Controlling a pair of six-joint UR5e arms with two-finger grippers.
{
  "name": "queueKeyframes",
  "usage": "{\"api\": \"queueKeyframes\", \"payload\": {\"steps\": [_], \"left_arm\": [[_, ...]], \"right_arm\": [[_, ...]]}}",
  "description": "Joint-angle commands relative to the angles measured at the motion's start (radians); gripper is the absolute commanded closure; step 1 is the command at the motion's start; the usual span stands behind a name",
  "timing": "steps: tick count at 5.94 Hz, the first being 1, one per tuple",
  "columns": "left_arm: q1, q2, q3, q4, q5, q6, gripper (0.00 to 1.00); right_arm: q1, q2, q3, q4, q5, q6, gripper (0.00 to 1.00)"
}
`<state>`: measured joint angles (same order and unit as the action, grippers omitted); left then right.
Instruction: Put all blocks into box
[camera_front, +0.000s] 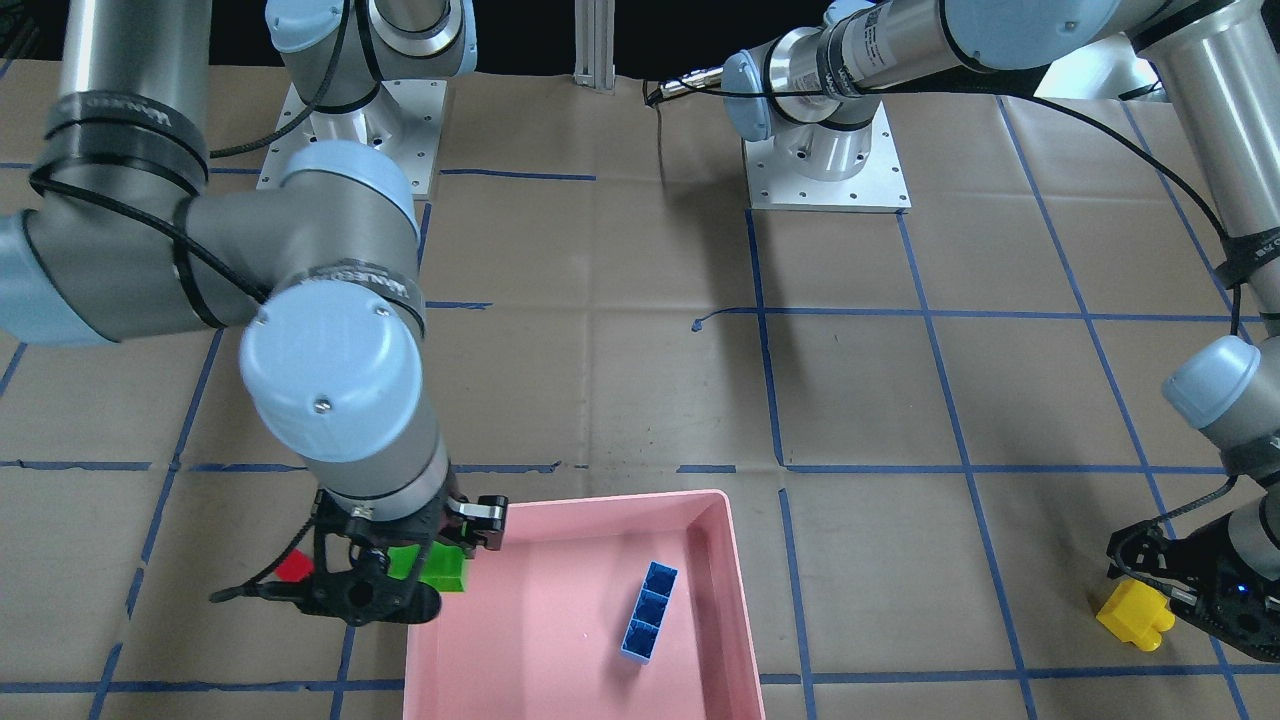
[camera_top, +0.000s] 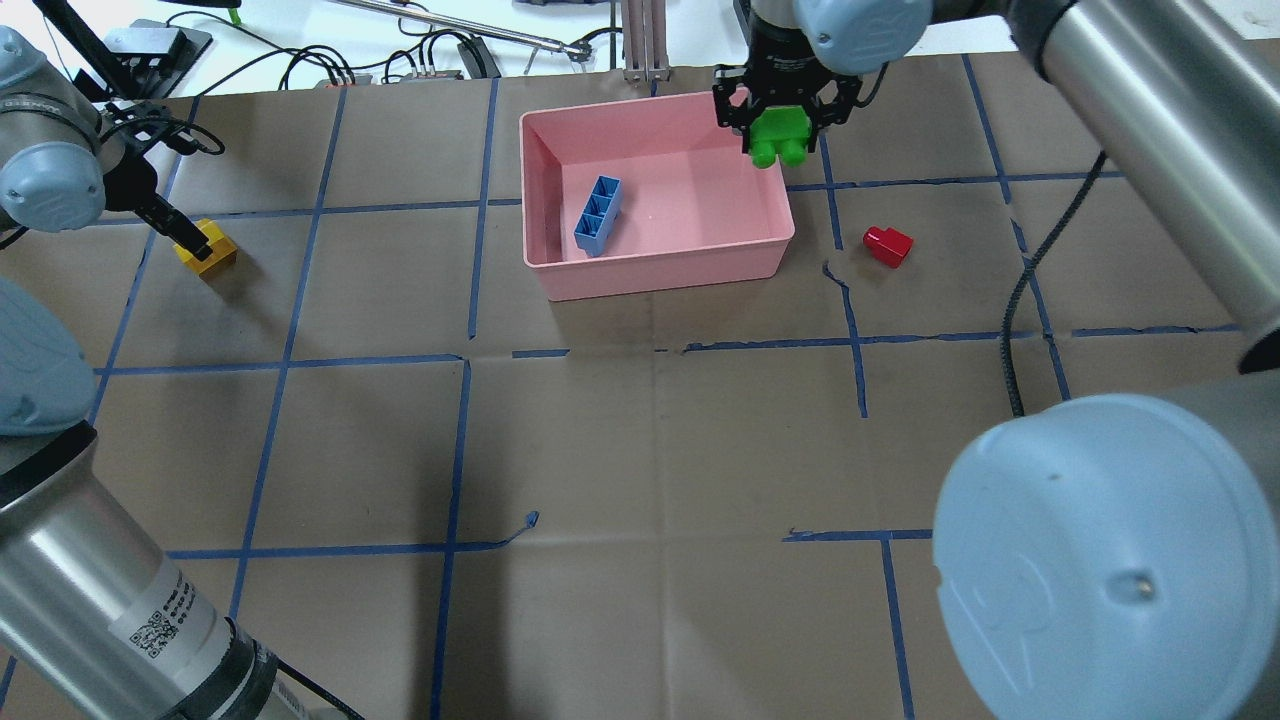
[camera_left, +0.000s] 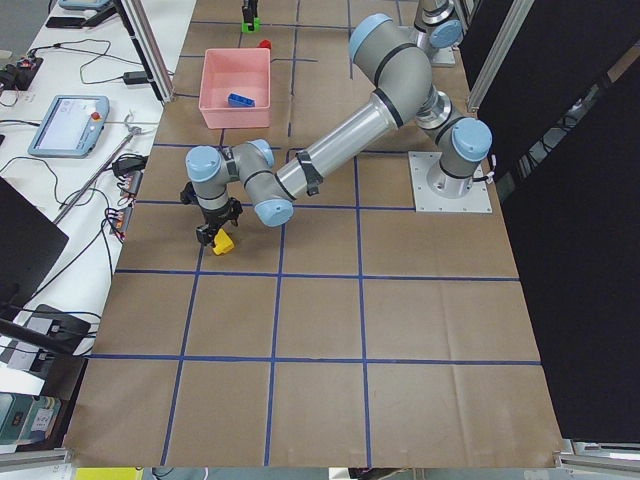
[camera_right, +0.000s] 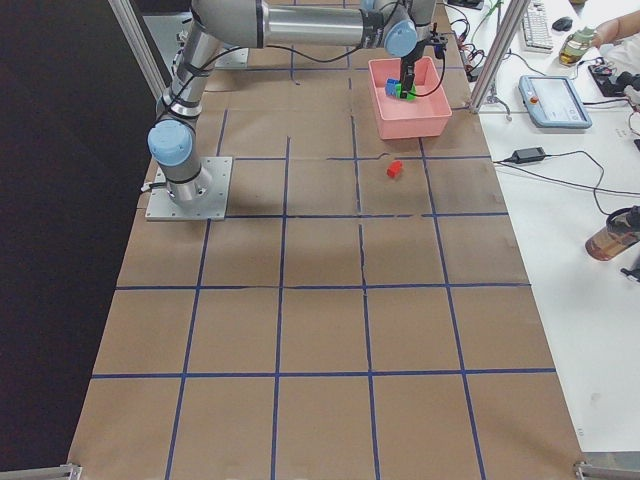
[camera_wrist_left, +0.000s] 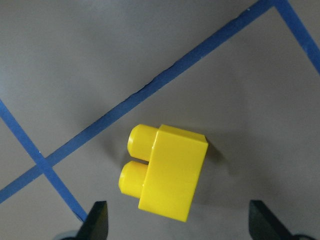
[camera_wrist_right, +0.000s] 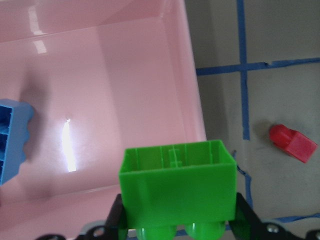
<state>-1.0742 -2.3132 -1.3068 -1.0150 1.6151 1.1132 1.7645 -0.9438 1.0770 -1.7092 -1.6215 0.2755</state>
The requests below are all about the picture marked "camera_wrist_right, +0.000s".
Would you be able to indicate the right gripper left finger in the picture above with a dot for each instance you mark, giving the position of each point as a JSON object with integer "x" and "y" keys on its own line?
{"x": 116, "y": 225}

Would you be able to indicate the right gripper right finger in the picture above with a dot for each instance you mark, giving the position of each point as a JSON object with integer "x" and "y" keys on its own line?
{"x": 246, "y": 225}

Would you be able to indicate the green toy block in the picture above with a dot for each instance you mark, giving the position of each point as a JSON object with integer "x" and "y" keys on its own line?
{"x": 189, "y": 184}

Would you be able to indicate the blue toy block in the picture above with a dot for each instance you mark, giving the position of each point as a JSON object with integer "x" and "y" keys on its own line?
{"x": 14, "y": 119}

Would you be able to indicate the pink plastic box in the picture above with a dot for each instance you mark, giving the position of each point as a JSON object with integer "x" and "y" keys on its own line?
{"x": 102, "y": 76}

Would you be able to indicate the red toy block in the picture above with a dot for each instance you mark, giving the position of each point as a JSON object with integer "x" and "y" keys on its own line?
{"x": 292, "y": 142}

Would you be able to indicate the brown paper table mat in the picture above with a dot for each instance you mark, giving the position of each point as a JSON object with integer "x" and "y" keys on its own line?
{"x": 261, "y": 60}

